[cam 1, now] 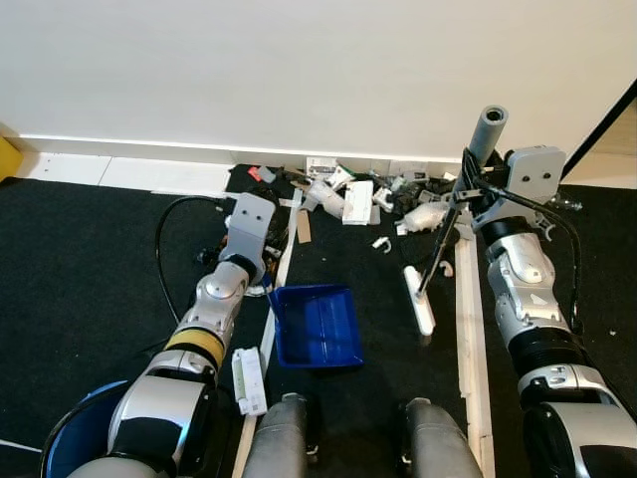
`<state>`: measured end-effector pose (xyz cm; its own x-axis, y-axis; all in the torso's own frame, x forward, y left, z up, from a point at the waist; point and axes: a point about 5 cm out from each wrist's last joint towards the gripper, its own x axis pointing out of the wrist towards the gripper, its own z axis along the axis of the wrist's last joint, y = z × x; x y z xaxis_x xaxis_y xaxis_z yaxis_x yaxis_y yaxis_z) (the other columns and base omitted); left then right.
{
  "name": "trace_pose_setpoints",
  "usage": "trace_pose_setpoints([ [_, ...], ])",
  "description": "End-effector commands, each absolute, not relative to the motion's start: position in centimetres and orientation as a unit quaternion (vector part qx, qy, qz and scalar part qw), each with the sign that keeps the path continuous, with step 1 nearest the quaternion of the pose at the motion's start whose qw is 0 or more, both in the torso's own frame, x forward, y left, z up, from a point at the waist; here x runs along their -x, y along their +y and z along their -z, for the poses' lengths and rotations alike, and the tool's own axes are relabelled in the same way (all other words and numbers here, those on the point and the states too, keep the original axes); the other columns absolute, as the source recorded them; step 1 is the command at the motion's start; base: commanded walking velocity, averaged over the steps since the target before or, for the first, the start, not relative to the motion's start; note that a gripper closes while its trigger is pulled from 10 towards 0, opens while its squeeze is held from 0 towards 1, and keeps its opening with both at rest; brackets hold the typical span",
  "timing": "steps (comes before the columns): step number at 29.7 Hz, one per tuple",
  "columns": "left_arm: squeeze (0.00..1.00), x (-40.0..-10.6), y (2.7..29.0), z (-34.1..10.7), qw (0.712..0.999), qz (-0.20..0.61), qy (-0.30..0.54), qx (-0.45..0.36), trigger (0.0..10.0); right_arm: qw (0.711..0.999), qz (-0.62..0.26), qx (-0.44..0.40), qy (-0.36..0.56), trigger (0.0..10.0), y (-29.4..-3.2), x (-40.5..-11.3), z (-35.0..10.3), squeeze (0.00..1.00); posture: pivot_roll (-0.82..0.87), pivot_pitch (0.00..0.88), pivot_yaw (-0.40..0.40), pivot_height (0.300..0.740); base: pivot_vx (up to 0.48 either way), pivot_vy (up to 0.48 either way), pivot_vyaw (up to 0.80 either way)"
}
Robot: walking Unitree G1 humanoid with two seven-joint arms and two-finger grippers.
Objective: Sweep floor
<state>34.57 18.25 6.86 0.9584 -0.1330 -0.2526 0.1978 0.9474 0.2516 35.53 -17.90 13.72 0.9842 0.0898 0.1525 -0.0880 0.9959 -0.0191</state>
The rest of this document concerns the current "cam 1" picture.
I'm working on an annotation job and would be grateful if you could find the white broom with black handle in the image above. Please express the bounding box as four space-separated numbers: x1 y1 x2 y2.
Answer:
402 105 510 338

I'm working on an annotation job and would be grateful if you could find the grey right robot leg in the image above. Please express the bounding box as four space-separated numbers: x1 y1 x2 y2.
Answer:
400 397 485 478

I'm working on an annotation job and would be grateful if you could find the blue plastic dustpan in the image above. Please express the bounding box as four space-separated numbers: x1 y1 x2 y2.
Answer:
265 283 365 371

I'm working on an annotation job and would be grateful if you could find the brown cardboard piece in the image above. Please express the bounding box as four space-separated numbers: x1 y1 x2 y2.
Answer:
295 208 314 244

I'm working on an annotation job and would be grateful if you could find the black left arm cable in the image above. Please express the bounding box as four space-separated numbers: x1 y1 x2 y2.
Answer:
153 195 236 326

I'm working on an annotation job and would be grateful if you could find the flat white paper box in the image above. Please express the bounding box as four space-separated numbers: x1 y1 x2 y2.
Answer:
342 179 375 227

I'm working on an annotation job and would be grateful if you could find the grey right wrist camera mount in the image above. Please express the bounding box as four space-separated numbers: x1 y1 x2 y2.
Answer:
476 144 567 233

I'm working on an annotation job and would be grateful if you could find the grey robot leg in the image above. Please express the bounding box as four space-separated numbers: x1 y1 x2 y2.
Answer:
400 397 485 478
241 392 322 478

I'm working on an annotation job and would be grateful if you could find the black plastic bag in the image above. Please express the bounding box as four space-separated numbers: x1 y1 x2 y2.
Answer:
261 177 302 255

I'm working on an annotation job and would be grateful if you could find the white carton box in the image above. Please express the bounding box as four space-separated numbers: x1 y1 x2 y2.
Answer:
230 346 269 417

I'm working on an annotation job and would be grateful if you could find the black door frame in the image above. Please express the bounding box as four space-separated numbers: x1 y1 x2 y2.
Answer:
563 81 637 186

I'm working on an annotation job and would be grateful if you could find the blue round bin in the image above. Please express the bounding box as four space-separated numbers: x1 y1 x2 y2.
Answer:
39 377 132 478

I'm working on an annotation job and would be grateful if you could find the clear plastic bottle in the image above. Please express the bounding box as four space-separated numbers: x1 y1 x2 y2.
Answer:
544 193 584 213

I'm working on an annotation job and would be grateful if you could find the grey left robot leg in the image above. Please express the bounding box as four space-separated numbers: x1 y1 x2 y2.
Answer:
241 392 322 478

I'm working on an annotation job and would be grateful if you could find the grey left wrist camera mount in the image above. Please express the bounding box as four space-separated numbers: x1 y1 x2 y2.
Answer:
221 191 278 263

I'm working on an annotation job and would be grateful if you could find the yellow object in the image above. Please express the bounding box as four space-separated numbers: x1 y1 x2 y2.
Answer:
0 133 24 181

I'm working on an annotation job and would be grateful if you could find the red and grey packet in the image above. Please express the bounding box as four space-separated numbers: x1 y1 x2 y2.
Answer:
248 164 279 185

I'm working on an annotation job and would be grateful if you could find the white plastic bottle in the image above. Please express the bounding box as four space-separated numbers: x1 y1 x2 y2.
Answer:
395 201 450 238

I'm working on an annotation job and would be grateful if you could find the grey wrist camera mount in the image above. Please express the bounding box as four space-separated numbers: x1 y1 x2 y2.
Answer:
476 144 567 233
221 191 278 263

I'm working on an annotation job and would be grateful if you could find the small white printed box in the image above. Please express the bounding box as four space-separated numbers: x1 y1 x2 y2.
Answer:
305 155 340 179

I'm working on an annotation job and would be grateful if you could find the long white floor strip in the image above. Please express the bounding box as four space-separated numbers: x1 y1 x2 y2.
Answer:
231 192 304 478
452 223 497 478

